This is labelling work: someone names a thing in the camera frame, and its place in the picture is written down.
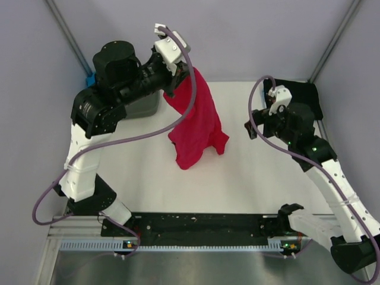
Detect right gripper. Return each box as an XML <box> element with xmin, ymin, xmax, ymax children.
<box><xmin>244</xmin><ymin>103</ymin><xmax>295</xmax><ymax>145</ymax></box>

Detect red t shirt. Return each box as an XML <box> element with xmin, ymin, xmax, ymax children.
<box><xmin>168</xmin><ymin>69</ymin><xmax>229</xmax><ymax>170</ymax></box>

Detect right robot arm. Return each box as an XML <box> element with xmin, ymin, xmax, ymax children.
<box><xmin>245</xmin><ymin>103</ymin><xmax>379</xmax><ymax>276</ymax></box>

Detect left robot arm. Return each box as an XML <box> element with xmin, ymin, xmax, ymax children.
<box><xmin>54</xmin><ymin>38</ymin><xmax>189</xmax><ymax>236</ymax></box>

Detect black folded t shirt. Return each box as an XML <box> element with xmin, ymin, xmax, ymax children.
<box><xmin>275</xmin><ymin>78</ymin><xmax>324</xmax><ymax>121</ymax></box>

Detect grey plastic bin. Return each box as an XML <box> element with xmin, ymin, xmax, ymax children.
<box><xmin>125</xmin><ymin>92</ymin><xmax>160</xmax><ymax>119</ymax></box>

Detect blue crumpled t shirt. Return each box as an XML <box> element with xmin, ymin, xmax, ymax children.
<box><xmin>85</xmin><ymin>73</ymin><xmax>96</xmax><ymax>87</ymax></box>

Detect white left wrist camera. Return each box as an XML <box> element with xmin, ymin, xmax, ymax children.
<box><xmin>154</xmin><ymin>23</ymin><xmax>184</xmax><ymax>75</ymax></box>

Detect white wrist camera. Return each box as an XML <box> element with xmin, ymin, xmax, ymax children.
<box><xmin>154</xmin><ymin>23</ymin><xmax>184</xmax><ymax>75</ymax></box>
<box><xmin>268</xmin><ymin>85</ymin><xmax>292</xmax><ymax>116</ymax></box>

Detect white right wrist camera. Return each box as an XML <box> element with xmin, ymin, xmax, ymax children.
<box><xmin>268</xmin><ymin>85</ymin><xmax>292</xmax><ymax>116</ymax></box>

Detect grey slotted cable duct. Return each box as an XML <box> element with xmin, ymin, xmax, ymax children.
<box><xmin>59</xmin><ymin>239</ymin><xmax>299</xmax><ymax>252</ymax></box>

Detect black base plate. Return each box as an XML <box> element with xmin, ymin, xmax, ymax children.
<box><xmin>100</xmin><ymin>211</ymin><xmax>306</xmax><ymax>246</ymax></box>

